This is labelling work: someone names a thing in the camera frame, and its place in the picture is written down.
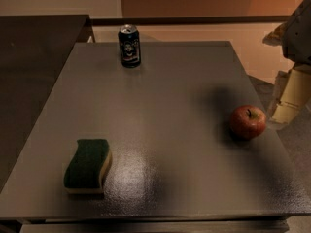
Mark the green and yellow sponge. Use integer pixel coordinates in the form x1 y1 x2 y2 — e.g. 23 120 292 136
63 139 112 194

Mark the dark blue soda can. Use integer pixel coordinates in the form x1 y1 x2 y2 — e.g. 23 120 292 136
118 24 141 68

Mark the red apple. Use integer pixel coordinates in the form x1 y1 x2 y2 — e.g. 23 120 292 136
229 105 266 140

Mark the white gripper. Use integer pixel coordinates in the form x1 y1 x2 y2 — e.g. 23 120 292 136
262 0 311 124

